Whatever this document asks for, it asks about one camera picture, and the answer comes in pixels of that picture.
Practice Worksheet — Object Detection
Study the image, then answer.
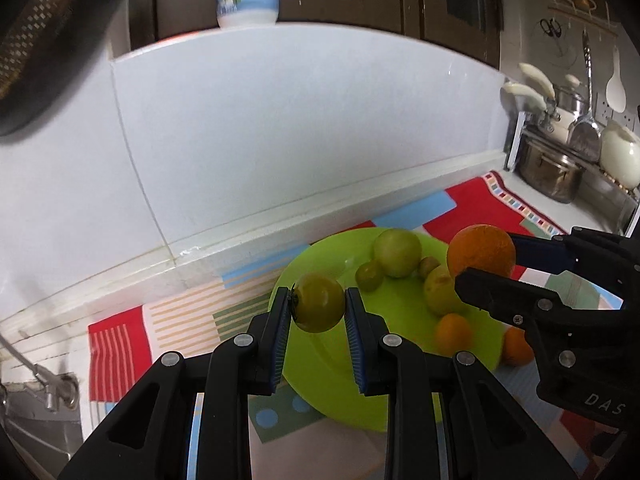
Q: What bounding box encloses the white wall rack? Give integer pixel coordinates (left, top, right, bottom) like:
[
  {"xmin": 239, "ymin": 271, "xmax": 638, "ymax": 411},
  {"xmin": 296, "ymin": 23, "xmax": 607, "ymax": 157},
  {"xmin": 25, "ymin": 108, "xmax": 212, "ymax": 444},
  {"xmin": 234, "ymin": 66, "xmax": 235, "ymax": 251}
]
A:
[{"xmin": 537, "ymin": 0, "xmax": 620, "ymax": 36}]

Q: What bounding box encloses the white ceramic pitcher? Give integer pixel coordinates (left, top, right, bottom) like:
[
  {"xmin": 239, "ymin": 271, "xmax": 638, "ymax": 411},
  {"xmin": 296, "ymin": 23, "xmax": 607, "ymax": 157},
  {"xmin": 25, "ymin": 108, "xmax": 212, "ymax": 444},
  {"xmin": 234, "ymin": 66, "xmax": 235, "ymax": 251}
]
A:
[{"xmin": 599, "ymin": 125, "xmax": 640, "ymax": 188}]

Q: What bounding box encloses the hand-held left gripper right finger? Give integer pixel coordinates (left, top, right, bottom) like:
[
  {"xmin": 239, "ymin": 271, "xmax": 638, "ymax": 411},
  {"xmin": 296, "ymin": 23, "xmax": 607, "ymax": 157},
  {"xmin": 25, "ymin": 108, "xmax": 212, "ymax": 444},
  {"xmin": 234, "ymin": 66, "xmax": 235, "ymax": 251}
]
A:
[{"xmin": 345, "ymin": 287, "xmax": 581, "ymax": 480}]

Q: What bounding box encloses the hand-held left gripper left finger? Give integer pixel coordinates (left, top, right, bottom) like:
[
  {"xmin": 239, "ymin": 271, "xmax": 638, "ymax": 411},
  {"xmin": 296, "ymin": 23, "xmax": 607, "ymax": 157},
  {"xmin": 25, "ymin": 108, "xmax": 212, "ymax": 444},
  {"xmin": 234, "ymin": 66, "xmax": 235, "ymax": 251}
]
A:
[{"xmin": 57, "ymin": 286, "xmax": 296, "ymax": 480}]

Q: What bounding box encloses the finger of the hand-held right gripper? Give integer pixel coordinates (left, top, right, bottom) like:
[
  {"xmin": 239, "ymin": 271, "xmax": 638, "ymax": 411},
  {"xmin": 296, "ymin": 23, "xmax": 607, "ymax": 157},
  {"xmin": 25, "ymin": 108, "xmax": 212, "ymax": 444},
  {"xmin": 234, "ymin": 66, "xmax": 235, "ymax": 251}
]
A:
[
  {"xmin": 507, "ymin": 226, "xmax": 640, "ymax": 306},
  {"xmin": 454, "ymin": 267, "xmax": 625, "ymax": 332}
]

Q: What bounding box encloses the small orange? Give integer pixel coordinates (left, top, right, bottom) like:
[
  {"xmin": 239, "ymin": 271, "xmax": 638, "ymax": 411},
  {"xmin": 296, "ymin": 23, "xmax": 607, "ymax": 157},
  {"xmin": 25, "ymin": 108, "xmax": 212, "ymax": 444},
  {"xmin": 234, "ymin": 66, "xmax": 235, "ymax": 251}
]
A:
[
  {"xmin": 446, "ymin": 224, "xmax": 516, "ymax": 281},
  {"xmin": 434, "ymin": 313, "xmax": 474, "ymax": 356},
  {"xmin": 500, "ymin": 326, "xmax": 536, "ymax": 367}
]

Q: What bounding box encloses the white wall outlet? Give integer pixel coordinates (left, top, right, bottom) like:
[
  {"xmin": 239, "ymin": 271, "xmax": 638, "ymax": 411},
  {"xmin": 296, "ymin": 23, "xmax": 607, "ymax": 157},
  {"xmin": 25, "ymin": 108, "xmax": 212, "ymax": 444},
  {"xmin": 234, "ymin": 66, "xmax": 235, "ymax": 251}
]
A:
[{"xmin": 600, "ymin": 102, "xmax": 638, "ymax": 131}]

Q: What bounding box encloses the pan with white handle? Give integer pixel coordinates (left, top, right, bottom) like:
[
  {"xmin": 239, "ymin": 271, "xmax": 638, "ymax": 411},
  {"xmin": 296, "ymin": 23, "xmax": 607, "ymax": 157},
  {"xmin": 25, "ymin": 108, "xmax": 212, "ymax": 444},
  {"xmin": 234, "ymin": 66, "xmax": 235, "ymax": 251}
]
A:
[{"xmin": 518, "ymin": 62, "xmax": 557, "ymax": 100}]

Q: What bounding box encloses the chrome gooseneck faucet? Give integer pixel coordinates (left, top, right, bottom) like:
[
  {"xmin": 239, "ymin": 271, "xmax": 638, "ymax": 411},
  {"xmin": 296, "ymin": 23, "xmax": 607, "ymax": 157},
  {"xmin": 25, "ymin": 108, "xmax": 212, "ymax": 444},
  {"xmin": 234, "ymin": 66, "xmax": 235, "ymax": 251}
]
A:
[{"xmin": 0, "ymin": 332, "xmax": 81, "ymax": 413}]

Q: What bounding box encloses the large green fruit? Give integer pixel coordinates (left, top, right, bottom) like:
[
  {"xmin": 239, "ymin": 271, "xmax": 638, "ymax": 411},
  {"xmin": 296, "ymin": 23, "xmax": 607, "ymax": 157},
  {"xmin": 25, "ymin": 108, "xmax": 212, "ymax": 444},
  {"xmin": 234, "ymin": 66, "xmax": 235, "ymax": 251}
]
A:
[
  {"xmin": 374, "ymin": 228, "xmax": 422, "ymax": 279},
  {"xmin": 423, "ymin": 264, "xmax": 473, "ymax": 317}
]

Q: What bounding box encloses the white rice paddle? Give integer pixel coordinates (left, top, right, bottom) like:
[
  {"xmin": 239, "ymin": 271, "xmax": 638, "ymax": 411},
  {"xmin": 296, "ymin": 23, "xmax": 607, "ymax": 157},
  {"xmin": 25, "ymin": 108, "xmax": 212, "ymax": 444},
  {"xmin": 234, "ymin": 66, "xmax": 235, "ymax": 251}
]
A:
[{"xmin": 606, "ymin": 45, "xmax": 627, "ymax": 113}]

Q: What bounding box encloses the metal spatula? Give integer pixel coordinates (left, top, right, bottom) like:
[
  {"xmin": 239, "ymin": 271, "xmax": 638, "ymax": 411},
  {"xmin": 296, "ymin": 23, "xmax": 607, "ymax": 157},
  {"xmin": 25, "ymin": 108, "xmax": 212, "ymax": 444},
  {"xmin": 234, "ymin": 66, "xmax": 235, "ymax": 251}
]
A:
[{"xmin": 567, "ymin": 30, "xmax": 602, "ymax": 161}]

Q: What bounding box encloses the green plate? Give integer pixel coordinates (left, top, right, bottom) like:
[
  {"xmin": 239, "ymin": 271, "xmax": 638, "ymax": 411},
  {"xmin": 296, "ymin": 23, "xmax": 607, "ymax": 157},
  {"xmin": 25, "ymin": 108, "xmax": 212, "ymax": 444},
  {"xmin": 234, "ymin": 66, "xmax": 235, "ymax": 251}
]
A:
[{"xmin": 267, "ymin": 227, "xmax": 506, "ymax": 433}]

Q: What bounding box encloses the copper perforated colander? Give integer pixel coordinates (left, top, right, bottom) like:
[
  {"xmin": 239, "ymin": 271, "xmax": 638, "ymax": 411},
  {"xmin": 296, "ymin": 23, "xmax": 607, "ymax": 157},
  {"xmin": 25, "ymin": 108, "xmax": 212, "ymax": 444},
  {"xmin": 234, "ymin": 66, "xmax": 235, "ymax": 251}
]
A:
[{"xmin": 0, "ymin": 0, "xmax": 83, "ymax": 103}]

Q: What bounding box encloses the colourful patchwork tablecloth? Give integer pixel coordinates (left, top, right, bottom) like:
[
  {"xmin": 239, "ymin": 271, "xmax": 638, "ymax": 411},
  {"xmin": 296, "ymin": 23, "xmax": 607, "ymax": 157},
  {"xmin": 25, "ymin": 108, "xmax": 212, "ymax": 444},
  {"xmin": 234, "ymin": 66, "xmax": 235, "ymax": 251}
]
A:
[{"xmin": 87, "ymin": 170, "xmax": 640, "ymax": 480}]

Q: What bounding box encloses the steel kitchen sink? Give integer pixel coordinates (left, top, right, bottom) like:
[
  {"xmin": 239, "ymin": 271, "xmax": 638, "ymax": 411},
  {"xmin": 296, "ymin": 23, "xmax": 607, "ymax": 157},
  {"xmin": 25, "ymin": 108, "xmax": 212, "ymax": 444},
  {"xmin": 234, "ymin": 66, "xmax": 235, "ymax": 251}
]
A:
[{"xmin": 0, "ymin": 380, "xmax": 83, "ymax": 480}]

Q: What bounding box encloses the large steel pot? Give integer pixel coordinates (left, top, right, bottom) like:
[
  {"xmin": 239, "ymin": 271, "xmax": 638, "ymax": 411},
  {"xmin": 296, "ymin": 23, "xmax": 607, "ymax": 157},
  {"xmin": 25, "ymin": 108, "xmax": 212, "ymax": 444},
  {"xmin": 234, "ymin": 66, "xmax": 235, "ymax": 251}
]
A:
[{"xmin": 515, "ymin": 132, "xmax": 586, "ymax": 204}]

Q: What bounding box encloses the small green tomato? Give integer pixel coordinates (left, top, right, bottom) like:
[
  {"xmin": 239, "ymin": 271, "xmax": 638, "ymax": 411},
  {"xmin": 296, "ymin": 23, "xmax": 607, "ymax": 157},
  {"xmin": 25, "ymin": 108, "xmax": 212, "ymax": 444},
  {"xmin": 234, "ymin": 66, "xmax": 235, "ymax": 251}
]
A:
[
  {"xmin": 355, "ymin": 260, "xmax": 385, "ymax": 293},
  {"xmin": 291, "ymin": 272, "xmax": 347, "ymax": 333}
]

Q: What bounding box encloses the small steel pot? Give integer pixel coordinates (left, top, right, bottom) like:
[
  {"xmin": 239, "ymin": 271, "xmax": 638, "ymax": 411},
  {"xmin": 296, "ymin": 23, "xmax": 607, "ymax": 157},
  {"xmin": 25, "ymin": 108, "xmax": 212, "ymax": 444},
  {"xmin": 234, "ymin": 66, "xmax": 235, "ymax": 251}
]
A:
[{"xmin": 555, "ymin": 87, "xmax": 593, "ymax": 116}]

